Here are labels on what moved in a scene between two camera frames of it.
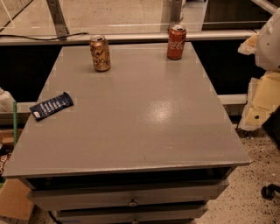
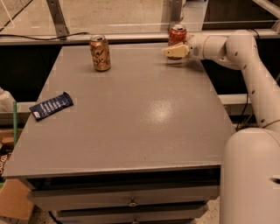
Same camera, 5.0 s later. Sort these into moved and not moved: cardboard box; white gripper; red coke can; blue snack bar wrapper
Moved: white gripper
Not moved: blue snack bar wrapper; cardboard box; red coke can
